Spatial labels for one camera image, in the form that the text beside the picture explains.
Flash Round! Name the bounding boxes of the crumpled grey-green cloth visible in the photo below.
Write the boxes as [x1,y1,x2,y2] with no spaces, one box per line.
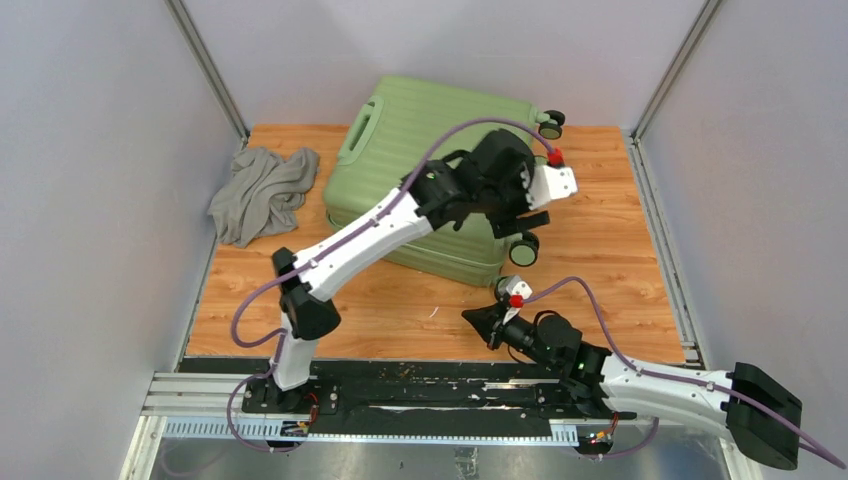
[207,147,320,248]

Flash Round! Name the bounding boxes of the purple cable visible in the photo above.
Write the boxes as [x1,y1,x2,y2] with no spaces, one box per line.
[226,117,566,454]
[508,276,848,470]

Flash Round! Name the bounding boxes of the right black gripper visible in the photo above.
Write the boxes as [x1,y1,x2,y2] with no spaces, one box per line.
[463,299,559,371]

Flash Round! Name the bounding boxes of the green suitcase wheel front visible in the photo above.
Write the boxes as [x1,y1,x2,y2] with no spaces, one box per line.
[493,275,523,301]

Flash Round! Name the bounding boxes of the green suitcase wheel lid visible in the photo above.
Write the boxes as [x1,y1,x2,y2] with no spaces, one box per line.
[508,231,540,268]

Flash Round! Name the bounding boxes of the aluminium frame rail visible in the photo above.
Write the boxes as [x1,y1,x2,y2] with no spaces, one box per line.
[119,370,763,480]

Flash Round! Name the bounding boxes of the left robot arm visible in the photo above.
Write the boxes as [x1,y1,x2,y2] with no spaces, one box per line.
[267,128,577,413]

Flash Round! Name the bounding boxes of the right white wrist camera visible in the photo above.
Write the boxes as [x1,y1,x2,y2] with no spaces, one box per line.
[500,280,533,325]

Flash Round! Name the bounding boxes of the green suitcase blue lining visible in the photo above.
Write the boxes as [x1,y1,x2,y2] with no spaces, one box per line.
[322,75,542,287]

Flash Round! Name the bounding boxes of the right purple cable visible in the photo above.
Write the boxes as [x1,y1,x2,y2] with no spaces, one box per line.
[508,276,848,470]

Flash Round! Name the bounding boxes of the green suitcase wheel rear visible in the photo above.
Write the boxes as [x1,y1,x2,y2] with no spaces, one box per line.
[536,110,566,140]

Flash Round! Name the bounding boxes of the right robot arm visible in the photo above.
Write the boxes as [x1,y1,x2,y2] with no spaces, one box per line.
[462,304,802,470]

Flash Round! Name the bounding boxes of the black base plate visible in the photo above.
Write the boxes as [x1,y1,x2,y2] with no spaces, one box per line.
[236,360,613,437]

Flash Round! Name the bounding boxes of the green suitcase wheel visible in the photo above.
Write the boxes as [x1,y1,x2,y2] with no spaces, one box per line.
[493,275,523,301]
[536,110,566,140]

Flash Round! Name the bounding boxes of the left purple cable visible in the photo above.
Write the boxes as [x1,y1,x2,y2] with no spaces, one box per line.
[226,117,566,454]

